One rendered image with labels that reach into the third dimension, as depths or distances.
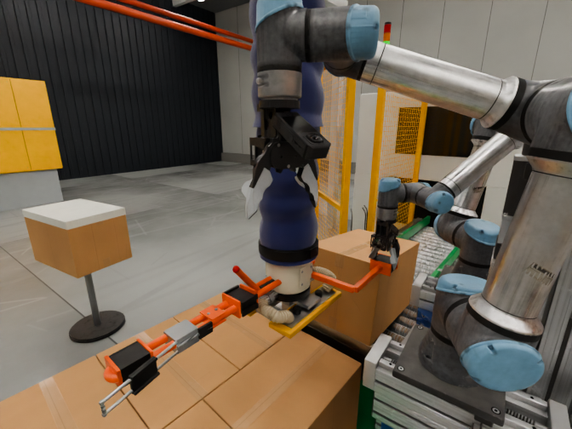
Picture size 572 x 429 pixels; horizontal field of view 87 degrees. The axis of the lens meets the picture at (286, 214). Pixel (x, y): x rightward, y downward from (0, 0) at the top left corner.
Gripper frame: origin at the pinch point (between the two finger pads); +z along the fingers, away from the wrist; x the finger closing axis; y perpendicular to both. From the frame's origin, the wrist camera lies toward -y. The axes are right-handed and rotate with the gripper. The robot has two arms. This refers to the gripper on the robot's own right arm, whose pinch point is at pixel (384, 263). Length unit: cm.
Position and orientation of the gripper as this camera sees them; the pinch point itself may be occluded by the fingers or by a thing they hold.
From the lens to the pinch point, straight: 130.5
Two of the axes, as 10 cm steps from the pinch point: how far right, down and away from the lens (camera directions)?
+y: -6.3, 2.2, -7.4
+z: 0.0, 9.6, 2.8
